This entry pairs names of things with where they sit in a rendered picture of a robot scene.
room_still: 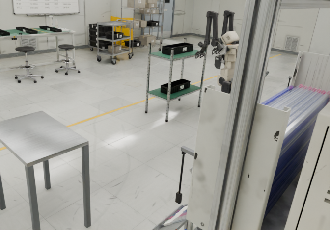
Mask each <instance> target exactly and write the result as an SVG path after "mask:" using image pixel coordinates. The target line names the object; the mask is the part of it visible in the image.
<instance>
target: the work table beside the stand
mask: <svg viewBox="0 0 330 230"><path fill-rule="evenodd" d="M0 142H1V143H2V144H3V145H4V146H5V147H6V148H7V149H8V150H9V151H11V152H12V153H13V154H14V155H15V156H16V157H17V158H18V159H19V160H20V161H21V162H22V163H23V164H24V165H25V172H26V179H27V190H28V198H29V206H30V214H31V222H32V230H41V229H40V220H39V211H38V202H37V194H36V185H35V176H34V167H33V166H34V165H35V164H38V163H40V162H43V171H44V182H45V188H46V189H47V190H48V189H50V188H51V182H50V170H49V159H51V158H54V157H56V156H59V155H62V154H64V153H67V152H70V151H72V150H75V149H78V148H80V147H81V148H82V185H83V210H84V226H85V227H87V228H88V227H90V226H91V210H90V174H89V141H88V140H87V139H85V138H83V137H82V136H80V135H79V134H77V133H76V132H74V131H73V130H71V129H70V128H68V127H67V126H65V125H64V124H62V123H60V122H59V121H57V120H56V119H54V118H53V117H51V116H50V115H48V114H47V113H45V112H43V111H38V112H34V113H31V114H27V115H23V116H19V117H15V118H11V119H7V120H3V121H0ZM0 209H1V210H3V209H6V204H5V198H4V192H3V186H2V180H1V174H0Z"/></svg>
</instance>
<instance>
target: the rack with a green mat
mask: <svg viewBox="0 0 330 230"><path fill-rule="evenodd" d="M207 48H208V46H207ZM207 48H206V50H205V52H204V53H205V56H204V60H203V68H202V76H201V84H200V87H198V86H195V85H192V84H190V87H189V88H187V89H184V90H181V91H178V92H176V93H173V94H170V91H171V79H172V68H173V61H177V60H181V59H182V67H181V77H180V79H183V70H184V60H185V59H186V58H190V57H195V56H196V55H195V54H196V52H198V51H199V50H194V49H193V51H191V52H186V53H181V54H176V55H174V48H172V49H171V55H166V54H162V51H159V52H153V53H151V43H149V44H148V62H147V82H146V101H145V113H147V111H148V95H151V96H153V97H156V98H158V99H161V100H164V101H166V102H167V105H166V118H165V121H166V122H168V114H169V102H170V101H173V100H175V99H178V100H179V101H180V100H181V97H183V96H186V95H189V94H191V93H194V92H197V91H199V100H198V107H200V102H201V95H202V87H203V79H204V71H205V64H206V56H207ZM151 56H152V57H156V58H160V59H164V60H167V61H170V69H169V81H168V93H167V94H164V93H161V88H158V89H155V90H151V91H149V76H150V58H151Z"/></svg>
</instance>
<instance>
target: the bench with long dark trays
mask: <svg viewBox="0 0 330 230"><path fill-rule="evenodd" d="M31 29H33V30H36V31H38V33H37V34H29V33H25V32H22V31H19V30H16V29H6V30H4V31H7V32H10V35H7V36H1V35H0V41H4V40H12V38H14V36H15V38H17V39H28V38H40V37H52V36H55V37H56V53H57V59H58V61H52V62H46V63H39V64H33V65H35V66H41V65H48V64H55V63H61V62H60V60H59V56H63V57H66V56H65V55H63V54H60V53H59V47H58V36H64V35H72V45H74V46H75V43H74V33H76V32H75V31H72V30H68V31H62V32H52V31H47V30H44V29H40V28H31ZM19 33H22V35H19ZM72 54H73V57H68V58H69V59H73V60H74V61H75V48H73V49H72ZM73 65H74V66H75V62H73ZM16 69H20V68H19V67H13V68H6V69H0V72H4V71H10V70H16Z"/></svg>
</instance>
